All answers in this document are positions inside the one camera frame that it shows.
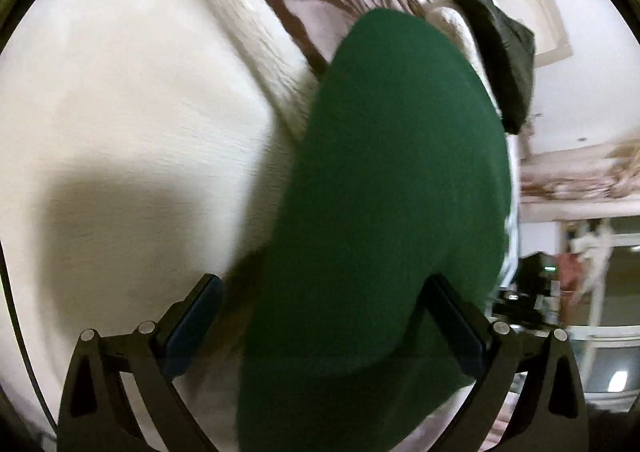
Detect black bag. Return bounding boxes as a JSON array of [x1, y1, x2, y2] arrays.
[[442, 0, 537, 135]]

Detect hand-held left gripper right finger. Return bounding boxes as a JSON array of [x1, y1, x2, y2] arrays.
[[422, 274, 590, 452]]

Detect cluttered shelf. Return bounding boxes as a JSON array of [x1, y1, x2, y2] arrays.
[[520, 139, 640, 221]]

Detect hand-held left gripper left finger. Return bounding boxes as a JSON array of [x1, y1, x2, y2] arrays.
[[57, 274, 224, 452]]

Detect green and white sweater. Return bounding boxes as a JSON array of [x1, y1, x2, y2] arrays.
[[0, 0, 524, 452]]

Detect black cable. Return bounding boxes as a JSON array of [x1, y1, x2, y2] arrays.
[[0, 242, 57, 430]]

